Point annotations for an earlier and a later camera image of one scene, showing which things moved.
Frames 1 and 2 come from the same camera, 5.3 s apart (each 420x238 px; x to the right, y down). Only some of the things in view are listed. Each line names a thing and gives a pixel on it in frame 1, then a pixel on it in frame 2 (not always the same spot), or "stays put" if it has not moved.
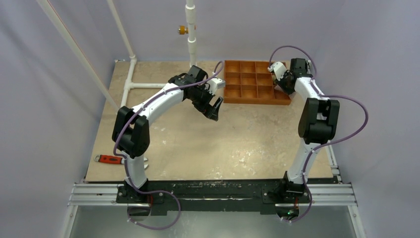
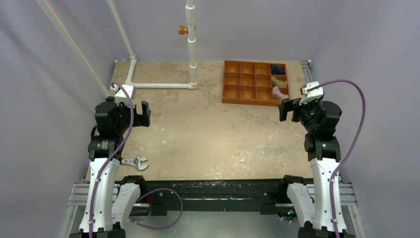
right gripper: x=284 y=83 → x=293 y=109
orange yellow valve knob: x=183 y=29 stays put
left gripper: x=207 y=109 → x=141 y=120
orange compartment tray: x=251 y=82 stays put
